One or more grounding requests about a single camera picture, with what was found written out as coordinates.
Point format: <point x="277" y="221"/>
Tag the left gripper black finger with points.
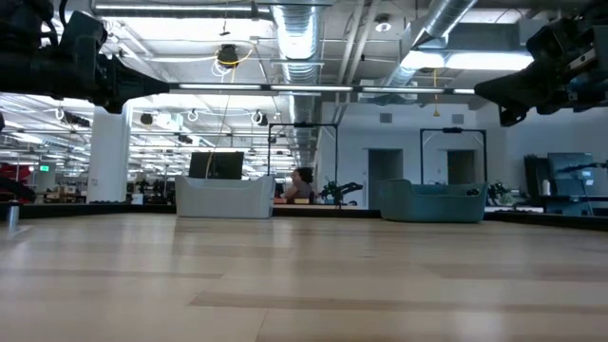
<point x="138" y="85"/>
<point x="116" y="104"/>

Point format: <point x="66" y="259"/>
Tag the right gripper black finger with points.
<point x="512" y="115"/>
<point x="527" y="88"/>

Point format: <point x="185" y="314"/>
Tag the black background robot arm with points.
<point x="338" y="188"/>
<point x="498" y="190"/>

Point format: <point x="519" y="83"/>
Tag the white round column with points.
<point x="109" y="157"/>

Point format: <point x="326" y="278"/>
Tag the black shelving unit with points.
<point x="534" y="176"/>

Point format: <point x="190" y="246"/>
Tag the grey door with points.
<point x="461" y="166"/>
<point x="385" y="166"/>

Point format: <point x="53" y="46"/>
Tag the dark computer monitor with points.
<point x="567" y="166"/>

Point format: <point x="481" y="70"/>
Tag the white bottle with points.
<point x="546" y="188"/>

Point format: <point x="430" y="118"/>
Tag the red and dark object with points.
<point x="14" y="173"/>

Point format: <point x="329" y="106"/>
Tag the teal plastic bin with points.
<point x="427" y="204"/>

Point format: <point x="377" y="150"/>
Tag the light grey plastic bin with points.
<point x="218" y="197"/>

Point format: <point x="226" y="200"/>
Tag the silver metal cylinder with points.
<point x="12" y="216"/>

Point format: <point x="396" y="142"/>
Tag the white ceiling sensor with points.
<point x="383" y="26"/>

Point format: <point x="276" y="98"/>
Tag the overhead bar with strip lights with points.
<point x="313" y="88"/>

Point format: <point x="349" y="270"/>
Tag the small orange box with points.
<point x="280" y="201"/>
<point x="302" y="201"/>

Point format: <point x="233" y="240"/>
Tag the person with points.
<point x="299" y="190"/>

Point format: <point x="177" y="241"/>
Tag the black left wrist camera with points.
<point x="83" y="33"/>

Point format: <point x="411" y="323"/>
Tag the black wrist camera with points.
<point x="83" y="33"/>
<point x="556" y="43"/>

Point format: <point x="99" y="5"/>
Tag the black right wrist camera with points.
<point x="556" y="43"/>

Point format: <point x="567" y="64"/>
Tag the grey wall vent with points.
<point x="457" y="119"/>
<point x="386" y="118"/>

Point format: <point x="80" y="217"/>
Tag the black background station frame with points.
<point x="451" y="129"/>
<point x="304" y="125"/>

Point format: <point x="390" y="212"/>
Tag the black overhead camera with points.
<point x="228" y="54"/>

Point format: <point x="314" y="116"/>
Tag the black aluminium table frame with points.
<point x="147" y="208"/>

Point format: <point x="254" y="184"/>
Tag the silver round ventilation duct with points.
<point x="297" y="38"/>
<point x="442" y="19"/>

